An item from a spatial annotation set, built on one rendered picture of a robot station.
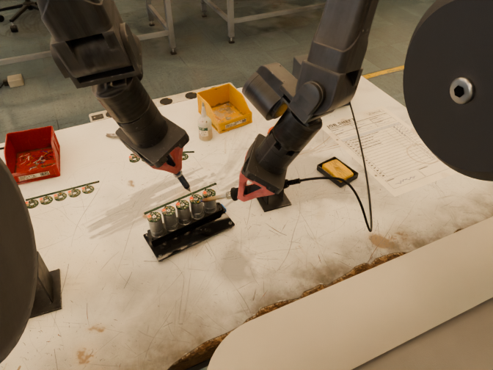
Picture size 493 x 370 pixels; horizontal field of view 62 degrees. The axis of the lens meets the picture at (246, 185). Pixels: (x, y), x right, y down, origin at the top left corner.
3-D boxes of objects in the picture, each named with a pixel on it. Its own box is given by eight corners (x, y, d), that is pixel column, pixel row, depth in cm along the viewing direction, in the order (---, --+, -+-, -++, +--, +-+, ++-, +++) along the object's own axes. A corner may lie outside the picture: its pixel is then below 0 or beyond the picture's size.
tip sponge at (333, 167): (357, 178, 91) (359, 172, 90) (340, 187, 89) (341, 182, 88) (334, 160, 96) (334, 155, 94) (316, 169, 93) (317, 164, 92)
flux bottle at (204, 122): (197, 135, 103) (194, 100, 96) (210, 132, 104) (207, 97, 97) (201, 142, 101) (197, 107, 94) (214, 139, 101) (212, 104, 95)
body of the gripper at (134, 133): (150, 111, 65) (127, 77, 58) (192, 139, 59) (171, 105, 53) (119, 139, 63) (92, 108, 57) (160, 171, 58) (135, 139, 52)
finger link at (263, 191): (220, 199, 70) (246, 165, 64) (229, 172, 75) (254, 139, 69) (254, 217, 72) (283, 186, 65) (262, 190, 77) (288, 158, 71)
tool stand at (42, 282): (32, 318, 70) (10, 323, 60) (21, 261, 72) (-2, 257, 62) (67, 307, 72) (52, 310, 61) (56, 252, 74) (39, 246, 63)
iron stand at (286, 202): (259, 216, 87) (271, 207, 78) (247, 178, 89) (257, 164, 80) (285, 208, 89) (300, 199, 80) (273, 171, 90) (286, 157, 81)
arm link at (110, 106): (85, 98, 49) (130, 83, 48) (87, 60, 53) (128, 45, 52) (115, 133, 55) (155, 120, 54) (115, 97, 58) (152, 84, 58)
